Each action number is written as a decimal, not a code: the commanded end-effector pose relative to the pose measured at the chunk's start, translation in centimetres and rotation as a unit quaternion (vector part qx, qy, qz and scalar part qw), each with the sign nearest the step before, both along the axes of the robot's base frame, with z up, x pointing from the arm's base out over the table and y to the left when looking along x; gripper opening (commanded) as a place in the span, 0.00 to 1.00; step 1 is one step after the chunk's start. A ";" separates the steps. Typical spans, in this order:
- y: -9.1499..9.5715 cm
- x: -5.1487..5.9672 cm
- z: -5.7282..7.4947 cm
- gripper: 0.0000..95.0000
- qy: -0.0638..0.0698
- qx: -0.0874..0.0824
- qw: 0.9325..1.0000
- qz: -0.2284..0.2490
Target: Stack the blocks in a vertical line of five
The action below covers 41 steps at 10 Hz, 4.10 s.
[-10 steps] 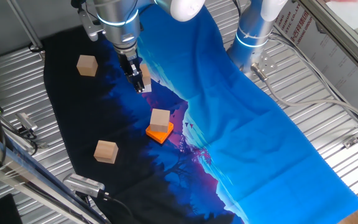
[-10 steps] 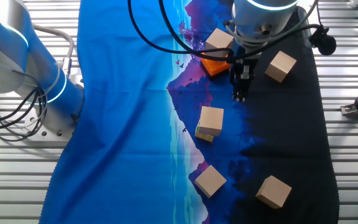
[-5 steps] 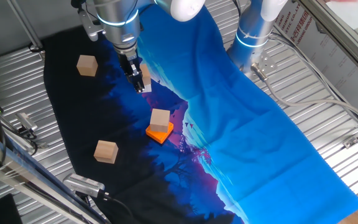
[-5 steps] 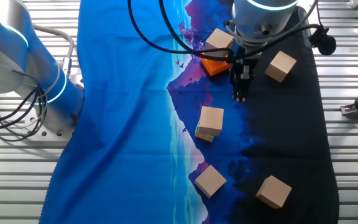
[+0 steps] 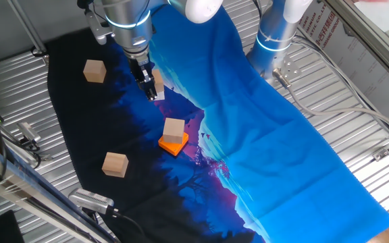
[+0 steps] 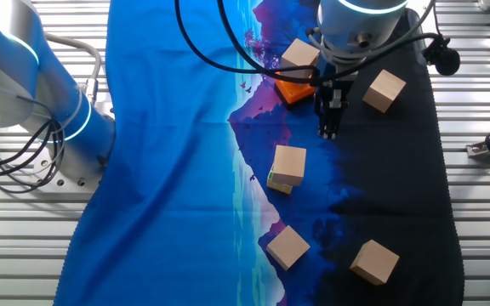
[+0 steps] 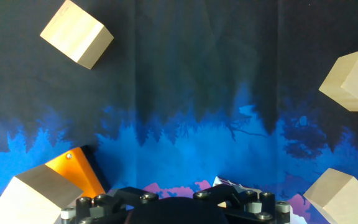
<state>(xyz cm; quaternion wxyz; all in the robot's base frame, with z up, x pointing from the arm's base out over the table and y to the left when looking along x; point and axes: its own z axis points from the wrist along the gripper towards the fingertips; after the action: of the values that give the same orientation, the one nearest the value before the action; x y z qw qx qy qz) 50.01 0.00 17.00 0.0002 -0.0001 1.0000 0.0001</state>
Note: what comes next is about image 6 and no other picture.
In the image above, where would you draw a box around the black cable bundle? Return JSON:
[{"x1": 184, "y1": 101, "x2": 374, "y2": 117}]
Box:
[{"x1": 0, "y1": 78, "x2": 66, "y2": 195}]

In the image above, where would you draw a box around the grey hose with metal connector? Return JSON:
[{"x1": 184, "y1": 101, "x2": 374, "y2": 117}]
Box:
[{"x1": 44, "y1": 32, "x2": 104, "y2": 105}]

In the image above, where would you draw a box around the orange square base block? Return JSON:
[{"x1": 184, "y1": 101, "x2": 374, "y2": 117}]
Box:
[{"x1": 273, "y1": 71, "x2": 316, "y2": 106}]

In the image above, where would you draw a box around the blue mountain print cloth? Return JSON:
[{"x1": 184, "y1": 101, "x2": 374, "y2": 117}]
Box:
[{"x1": 53, "y1": 0, "x2": 466, "y2": 306}]

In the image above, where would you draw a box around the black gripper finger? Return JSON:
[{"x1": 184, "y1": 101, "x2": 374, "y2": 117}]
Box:
[{"x1": 316, "y1": 101, "x2": 344, "y2": 141}]

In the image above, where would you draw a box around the black cable connector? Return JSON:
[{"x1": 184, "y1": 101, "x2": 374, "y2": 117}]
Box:
[{"x1": 422, "y1": 36, "x2": 462, "y2": 77}]

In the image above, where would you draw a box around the light wooden cube block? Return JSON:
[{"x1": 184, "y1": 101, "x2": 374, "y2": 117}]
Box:
[
  {"x1": 265, "y1": 224, "x2": 311, "y2": 272},
  {"x1": 279, "y1": 37, "x2": 322, "y2": 80},
  {"x1": 271, "y1": 144, "x2": 308, "y2": 187},
  {"x1": 362, "y1": 68, "x2": 407, "y2": 115},
  {"x1": 349, "y1": 239, "x2": 401, "y2": 286}
]

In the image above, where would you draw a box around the Rubik's cube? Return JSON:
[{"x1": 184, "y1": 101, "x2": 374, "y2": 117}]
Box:
[{"x1": 265, "y1": 164, "x2": 294, "y2": 196}]

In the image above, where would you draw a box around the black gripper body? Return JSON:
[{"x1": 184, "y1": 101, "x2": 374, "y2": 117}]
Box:
[{"x1": 312, "y1": 67, "x2": 356, "y2": 103}]

